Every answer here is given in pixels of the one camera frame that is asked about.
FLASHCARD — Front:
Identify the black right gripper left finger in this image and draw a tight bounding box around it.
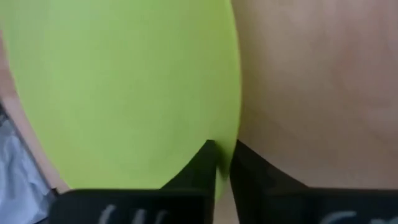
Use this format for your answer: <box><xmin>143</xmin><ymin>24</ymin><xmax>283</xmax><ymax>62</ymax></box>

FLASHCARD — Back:
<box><xmin>48</xmin><ymin>139</ymin><xmax>218</xmax><ymax>224</ymax></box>

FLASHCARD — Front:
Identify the grey plastic tray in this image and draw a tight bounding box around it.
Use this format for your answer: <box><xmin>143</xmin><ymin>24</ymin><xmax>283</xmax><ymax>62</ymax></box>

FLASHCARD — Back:
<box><xmin>0</xmin><ymin>105</ymin><xmax>58</xmax><ymax>224</ymax></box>

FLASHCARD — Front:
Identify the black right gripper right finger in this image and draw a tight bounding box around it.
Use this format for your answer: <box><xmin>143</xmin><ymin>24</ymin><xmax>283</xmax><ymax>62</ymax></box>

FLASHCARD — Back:
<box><xmin>229</xmin><ymin>139</ymin><xmax>398</xmax><ymax>224</ymax></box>

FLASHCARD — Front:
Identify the lime green plate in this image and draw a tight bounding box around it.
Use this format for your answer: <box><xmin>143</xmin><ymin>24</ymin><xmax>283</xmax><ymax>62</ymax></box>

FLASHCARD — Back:
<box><xmin>0</xmin><ymin>0</ymin><xmax>243</xmax><ymax>202</ymax></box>

